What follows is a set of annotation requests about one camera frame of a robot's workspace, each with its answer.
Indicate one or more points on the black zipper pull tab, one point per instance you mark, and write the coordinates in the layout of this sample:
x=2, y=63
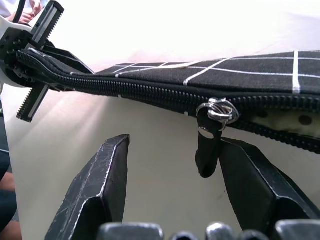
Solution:
x=208, y=152

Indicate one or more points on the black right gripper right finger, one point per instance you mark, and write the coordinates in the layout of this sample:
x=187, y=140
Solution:
x=252, y=185

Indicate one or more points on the bystander bare hand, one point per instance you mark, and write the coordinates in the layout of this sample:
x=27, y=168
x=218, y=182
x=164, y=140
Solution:
x=27, y=15

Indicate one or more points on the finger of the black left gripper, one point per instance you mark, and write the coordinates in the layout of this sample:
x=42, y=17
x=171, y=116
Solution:
x=61, y=87
x=70, y=61

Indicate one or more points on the black white-grid zipper pouch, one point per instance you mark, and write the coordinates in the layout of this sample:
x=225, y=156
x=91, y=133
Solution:
x=225, y=77

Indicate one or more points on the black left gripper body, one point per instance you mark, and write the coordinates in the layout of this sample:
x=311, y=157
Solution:
x=40, y=27

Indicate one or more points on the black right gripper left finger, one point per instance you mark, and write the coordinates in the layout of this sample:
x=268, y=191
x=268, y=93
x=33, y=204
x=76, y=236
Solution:
x=90, y=185

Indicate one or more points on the dark rounded shape beside table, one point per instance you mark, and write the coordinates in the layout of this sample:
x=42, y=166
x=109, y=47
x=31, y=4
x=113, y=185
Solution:
x=6, y=200

